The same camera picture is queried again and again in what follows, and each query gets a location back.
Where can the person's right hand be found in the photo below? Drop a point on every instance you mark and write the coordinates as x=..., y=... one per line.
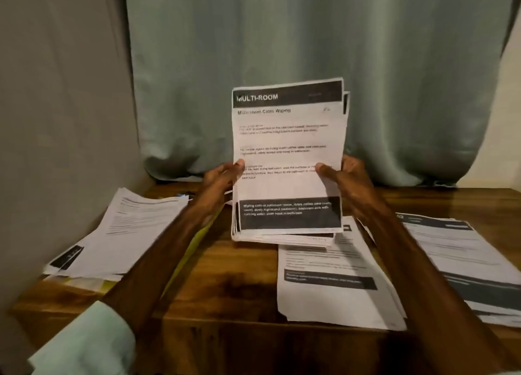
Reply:
x=352, y=188

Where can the person's left hand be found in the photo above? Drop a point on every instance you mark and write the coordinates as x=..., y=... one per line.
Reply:
x=216, y=190

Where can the yellow patterned folder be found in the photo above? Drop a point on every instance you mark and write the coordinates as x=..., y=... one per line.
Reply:
x=191, y=249

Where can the Wipe Wall Tiles paper stack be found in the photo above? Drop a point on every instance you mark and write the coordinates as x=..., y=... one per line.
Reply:
x=464, y=257

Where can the person's right forearm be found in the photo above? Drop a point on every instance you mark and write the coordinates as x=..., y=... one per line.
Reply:
x=444, y=297

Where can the person's left forearm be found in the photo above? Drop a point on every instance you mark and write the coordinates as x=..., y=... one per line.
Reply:
x=138, y=289

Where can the pale green curtain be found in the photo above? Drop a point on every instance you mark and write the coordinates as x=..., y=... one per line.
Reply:
x=326, y=70

